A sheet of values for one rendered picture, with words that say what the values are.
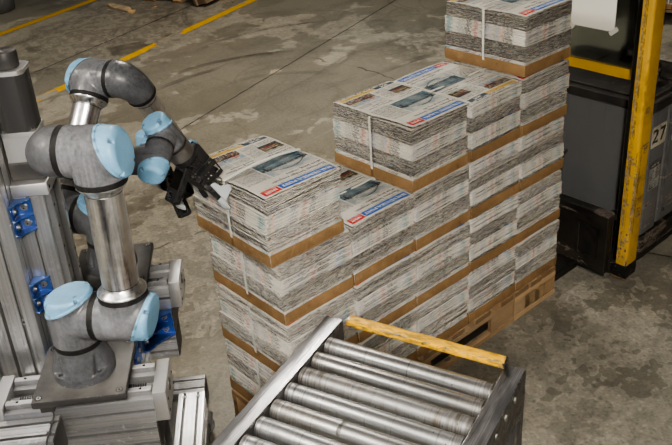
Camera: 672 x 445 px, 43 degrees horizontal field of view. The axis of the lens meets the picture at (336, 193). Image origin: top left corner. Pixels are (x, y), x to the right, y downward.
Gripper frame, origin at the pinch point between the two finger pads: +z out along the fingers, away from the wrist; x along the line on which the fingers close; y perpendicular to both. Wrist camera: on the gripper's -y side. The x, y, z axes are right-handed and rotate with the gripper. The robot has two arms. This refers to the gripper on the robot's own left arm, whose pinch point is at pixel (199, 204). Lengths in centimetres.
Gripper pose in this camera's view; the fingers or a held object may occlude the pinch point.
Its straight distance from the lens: 282.3
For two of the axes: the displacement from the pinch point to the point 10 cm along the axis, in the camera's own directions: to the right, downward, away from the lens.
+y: -0.6, -8.9, -4.6
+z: 6.6, 3.1, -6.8
